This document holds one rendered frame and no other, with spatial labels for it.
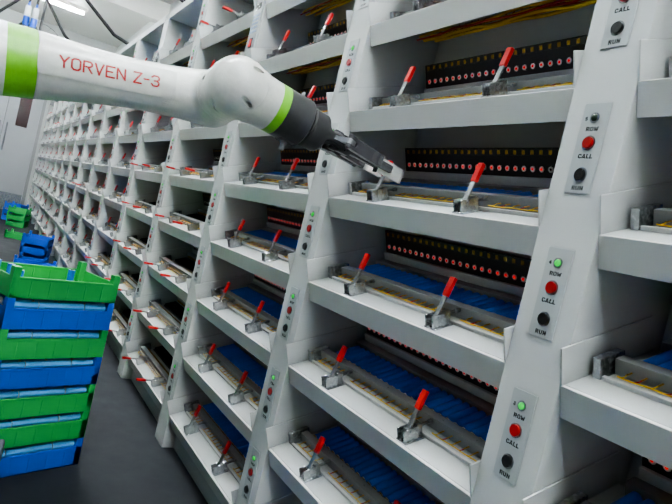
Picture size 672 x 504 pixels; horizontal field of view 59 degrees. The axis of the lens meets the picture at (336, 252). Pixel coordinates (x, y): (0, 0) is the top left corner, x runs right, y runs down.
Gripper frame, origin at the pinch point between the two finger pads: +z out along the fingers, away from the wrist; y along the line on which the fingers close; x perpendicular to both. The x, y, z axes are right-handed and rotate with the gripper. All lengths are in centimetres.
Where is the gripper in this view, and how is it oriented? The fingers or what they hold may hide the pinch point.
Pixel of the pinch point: (384, 170)
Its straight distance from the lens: 124.1
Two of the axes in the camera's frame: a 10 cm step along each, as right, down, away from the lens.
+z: 7.8, 3.5, 5.2
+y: 5.0, 1.5, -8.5
